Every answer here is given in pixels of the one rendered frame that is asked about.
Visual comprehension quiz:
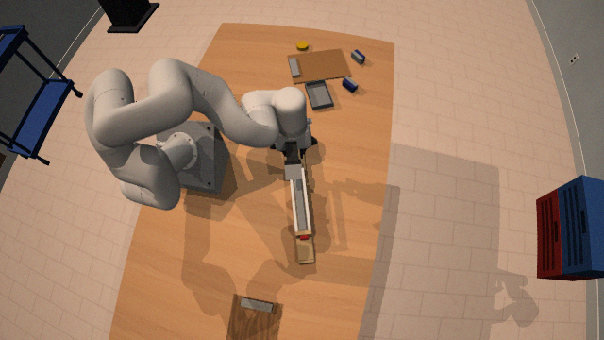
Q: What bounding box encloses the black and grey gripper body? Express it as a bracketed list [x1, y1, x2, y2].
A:
[275, 125, 311, 151]

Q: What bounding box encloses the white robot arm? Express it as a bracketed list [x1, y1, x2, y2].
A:
[84, 58, 312, 211]

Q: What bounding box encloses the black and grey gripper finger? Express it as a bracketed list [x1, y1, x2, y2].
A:
[299, 136, 317, 159]
[270, 144, 286, 157]

